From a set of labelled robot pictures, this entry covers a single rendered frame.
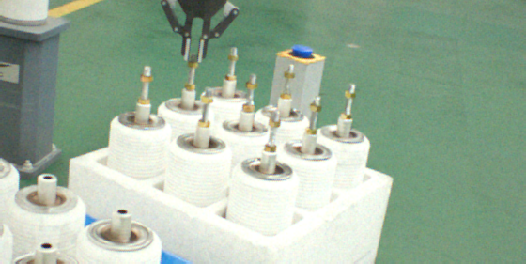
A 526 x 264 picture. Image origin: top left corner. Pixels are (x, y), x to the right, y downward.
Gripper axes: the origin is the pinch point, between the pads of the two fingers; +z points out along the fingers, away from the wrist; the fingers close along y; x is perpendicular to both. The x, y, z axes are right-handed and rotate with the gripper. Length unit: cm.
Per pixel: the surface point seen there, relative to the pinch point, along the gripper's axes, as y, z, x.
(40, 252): 14, 7, 59
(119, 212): 7.0, 7.5, 47.7
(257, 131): -11.6, 9.9, 8.3
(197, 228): -3.1, 19.1, 26.7
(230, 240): -7.7, 18.7, 30.1
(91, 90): 24, 36, -79
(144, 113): 6.6, 8.5, 10.6
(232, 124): -7.6, 10.0, 6.5
